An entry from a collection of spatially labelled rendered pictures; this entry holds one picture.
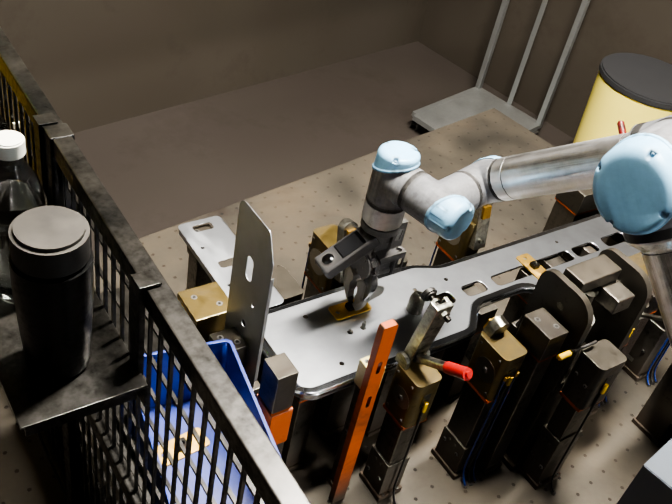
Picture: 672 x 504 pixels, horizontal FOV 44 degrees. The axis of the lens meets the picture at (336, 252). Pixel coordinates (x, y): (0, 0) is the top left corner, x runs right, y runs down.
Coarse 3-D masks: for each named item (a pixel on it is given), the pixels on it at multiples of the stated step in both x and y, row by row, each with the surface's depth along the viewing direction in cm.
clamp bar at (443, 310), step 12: (432, 288) 137; (432, 300) 137; (444, 300) 137; (432, 312) 136; (444, 312) 135; (420, 324) 139; (432, 324) 137; (420, 336) 140; (432, 336) 141; (408, 348) 144; (420, 348) 143
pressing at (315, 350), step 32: (576, 224) 198; (608, 224) 200; (480, 256) 182; (512, 256) 184; (544, 256) 186; (576, 256) 188; (384, 288) 169; (416, 288) 170; (448, 288) 172; (512, 288) 175; (288, 320) 157; (320, 320) 158; (352, 320) 160; (384, 320) 161; (416, 320) 163; (288, 352) 151; (320, 352) 152; (352, 352) 153; (320, 384) 146; (352, 384) 148
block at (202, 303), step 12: (192, 288) 150; (204, 288) 151; (216, 288) 151; (180, 300) 149; (192, 300) 148; (204, 300) 149; (216, 300) 149; (192, 312) 146; (204, 312) 146; (216, 312) 147; (204, 324) 146; (216, 324) 148; (204, 336) 148
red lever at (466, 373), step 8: (416, 360) 145; (424, 360) 143; (432, 360) 141; (440, 360) 141; (440, 368) 139; (448, 368) 137; (456, 368) 136; (464, 368) 134; (456, 376) 136; (464, 376) 134
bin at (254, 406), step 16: (224, 352) 130; (144, 368) 125; (224, 368) 132; (240, 368) 125; (176, 384) 131; (240, 384) 126; (160, 400) 132; (256, 400) 121; (144, 416) 115; (160, 416) 131; (256, 416) 120; (160, 432) 129; (208, 432) 130; (208, 448) 128; (160, 464) 110; (208, 464) 126; (224, 464) 126; (160, 480) 109; (192, 480) 123; (208, 480) 124
